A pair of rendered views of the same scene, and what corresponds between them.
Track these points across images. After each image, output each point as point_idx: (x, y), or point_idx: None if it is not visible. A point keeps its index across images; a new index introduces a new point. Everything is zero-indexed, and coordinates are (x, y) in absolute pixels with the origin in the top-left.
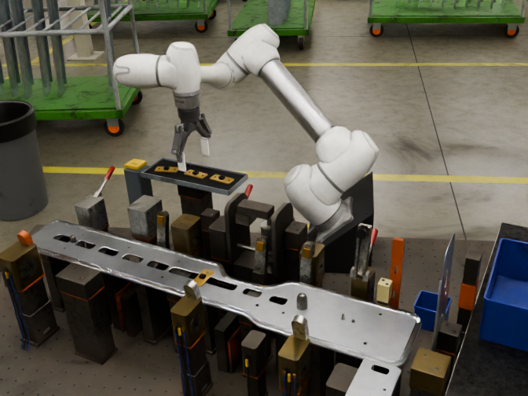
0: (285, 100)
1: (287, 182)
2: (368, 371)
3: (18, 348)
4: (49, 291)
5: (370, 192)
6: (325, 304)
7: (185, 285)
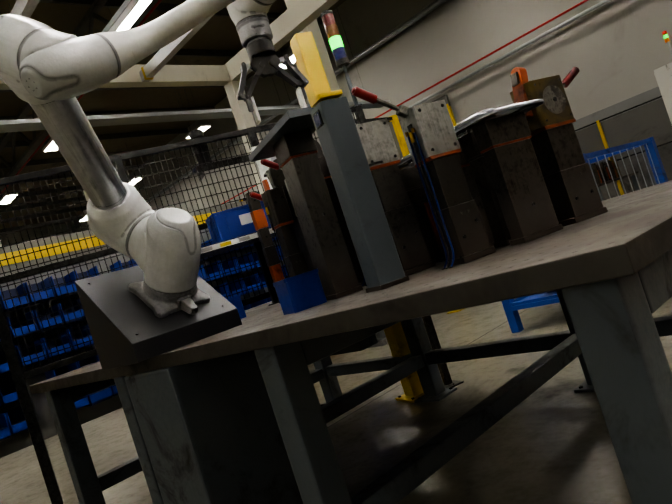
0: (96, 136)
1: (191, 216)
2: None
3: (609, 210)
4: (569, 230)
5: (129, 270)
6: None
7: (397, 149)
